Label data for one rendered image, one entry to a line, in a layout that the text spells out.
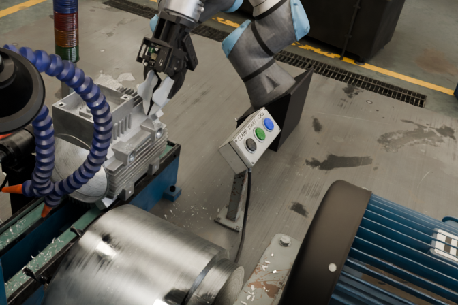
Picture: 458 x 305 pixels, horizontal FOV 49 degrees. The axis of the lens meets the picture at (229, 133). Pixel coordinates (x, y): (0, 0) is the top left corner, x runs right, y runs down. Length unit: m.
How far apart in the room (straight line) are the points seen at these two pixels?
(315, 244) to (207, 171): 0.95
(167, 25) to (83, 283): 0.54
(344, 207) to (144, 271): 0.28
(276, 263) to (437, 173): 1.06
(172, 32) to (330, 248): 0.67
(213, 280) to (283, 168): 0.84
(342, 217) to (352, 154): 1.14
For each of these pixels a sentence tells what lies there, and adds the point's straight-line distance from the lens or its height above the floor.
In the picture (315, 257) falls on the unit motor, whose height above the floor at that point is 1.34.
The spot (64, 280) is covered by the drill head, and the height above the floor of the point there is 1.14.
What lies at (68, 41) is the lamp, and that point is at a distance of 1.35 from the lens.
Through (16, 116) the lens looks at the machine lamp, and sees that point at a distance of 0.39.
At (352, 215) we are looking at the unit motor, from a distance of 0.48.
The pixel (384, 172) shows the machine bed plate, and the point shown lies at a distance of 1.59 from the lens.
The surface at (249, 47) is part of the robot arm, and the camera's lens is 1.47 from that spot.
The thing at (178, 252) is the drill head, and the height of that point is 1.16.
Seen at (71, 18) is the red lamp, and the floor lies 1.15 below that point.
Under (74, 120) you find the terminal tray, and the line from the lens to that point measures 0.96.
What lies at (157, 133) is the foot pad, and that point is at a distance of 1.06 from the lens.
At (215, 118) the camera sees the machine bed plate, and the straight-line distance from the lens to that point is 1.62.
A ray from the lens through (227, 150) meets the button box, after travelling 1.05.
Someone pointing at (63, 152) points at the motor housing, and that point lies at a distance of 1.11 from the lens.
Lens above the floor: 1.67
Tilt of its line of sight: 34 degrees down
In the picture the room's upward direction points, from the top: 10 degrees clockwise
